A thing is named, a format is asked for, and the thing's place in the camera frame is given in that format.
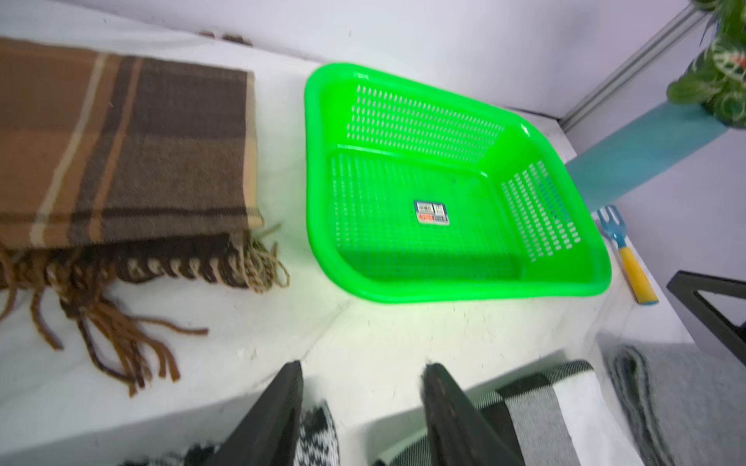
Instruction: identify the houndstooth smiley knit scarf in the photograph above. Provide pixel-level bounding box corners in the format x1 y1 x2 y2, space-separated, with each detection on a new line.
122 401 341 466

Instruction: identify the brown plaid fringed scarf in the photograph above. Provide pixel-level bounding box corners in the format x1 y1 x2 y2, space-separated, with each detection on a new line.
1 38 289 393

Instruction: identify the blue yellow garden fork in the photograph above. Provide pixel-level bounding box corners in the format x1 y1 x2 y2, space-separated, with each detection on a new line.
598 205 659 306

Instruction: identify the blue vase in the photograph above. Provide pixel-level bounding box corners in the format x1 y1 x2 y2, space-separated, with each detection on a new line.
566 102 729 212

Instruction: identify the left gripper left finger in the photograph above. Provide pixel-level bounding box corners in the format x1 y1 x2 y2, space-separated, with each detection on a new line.
206 361 304 466

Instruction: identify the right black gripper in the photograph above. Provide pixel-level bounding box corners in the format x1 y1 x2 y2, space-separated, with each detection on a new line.
666 271 745 364

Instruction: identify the artificial green plant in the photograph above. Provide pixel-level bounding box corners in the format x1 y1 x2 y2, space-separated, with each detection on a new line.
666 0 745 129

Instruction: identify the green plastic basket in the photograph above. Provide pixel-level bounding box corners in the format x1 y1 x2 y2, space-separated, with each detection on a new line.
304 63 612 304

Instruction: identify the black white checked scarf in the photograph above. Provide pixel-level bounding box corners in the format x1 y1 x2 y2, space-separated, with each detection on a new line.
375 360 642 465

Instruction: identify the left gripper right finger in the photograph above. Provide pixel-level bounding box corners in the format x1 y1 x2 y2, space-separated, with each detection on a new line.
422 363 520 466

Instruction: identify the grey fleece scarf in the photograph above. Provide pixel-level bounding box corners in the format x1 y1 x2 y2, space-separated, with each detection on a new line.
604 343 745 465

